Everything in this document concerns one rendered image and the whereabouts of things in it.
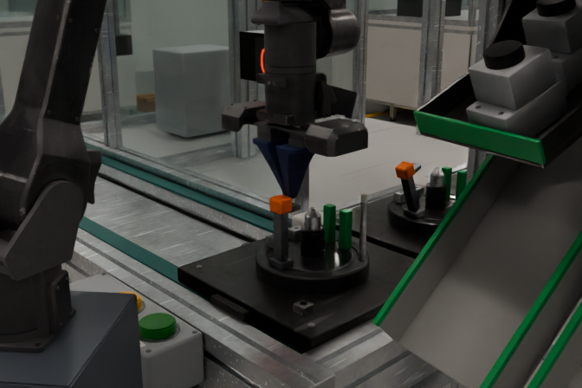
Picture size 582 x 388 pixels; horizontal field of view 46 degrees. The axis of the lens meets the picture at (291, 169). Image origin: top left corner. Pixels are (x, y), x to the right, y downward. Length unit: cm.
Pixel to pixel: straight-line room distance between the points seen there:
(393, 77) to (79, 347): 586
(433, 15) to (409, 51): 417
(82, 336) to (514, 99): 37
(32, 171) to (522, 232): 43
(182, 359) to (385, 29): 572
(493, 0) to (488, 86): 15
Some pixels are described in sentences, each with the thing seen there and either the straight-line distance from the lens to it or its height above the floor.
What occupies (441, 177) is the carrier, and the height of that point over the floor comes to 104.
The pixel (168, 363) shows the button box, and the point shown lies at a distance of 74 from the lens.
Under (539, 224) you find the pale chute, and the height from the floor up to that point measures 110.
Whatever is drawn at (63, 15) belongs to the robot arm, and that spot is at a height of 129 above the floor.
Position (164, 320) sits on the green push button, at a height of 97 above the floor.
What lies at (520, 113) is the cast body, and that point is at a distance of 55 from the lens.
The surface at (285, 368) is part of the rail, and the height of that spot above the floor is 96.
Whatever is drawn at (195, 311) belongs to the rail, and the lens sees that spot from 80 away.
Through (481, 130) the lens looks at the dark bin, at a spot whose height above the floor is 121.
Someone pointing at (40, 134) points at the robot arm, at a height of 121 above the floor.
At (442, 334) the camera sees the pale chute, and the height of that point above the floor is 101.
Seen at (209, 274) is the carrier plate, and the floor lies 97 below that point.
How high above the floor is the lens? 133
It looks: 16 degrees down
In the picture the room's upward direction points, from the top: straight up
